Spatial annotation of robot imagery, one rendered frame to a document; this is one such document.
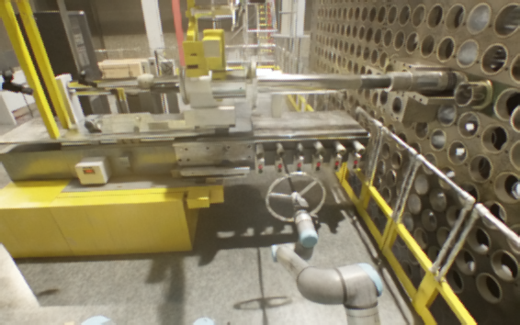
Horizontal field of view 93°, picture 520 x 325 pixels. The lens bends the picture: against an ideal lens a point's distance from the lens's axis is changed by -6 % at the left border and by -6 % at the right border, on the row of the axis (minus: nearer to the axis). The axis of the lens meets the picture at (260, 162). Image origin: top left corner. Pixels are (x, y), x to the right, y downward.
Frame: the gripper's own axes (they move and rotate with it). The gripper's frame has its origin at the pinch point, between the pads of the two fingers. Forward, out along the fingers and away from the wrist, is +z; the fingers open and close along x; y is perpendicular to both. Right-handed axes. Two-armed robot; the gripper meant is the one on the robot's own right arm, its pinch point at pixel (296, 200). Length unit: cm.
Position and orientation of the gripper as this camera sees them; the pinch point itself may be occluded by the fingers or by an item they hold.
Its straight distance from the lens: 166.7
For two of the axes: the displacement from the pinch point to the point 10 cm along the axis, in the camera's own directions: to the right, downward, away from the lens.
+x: -2.3, 8.5, 4.7
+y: -9.7, -1.6, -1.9
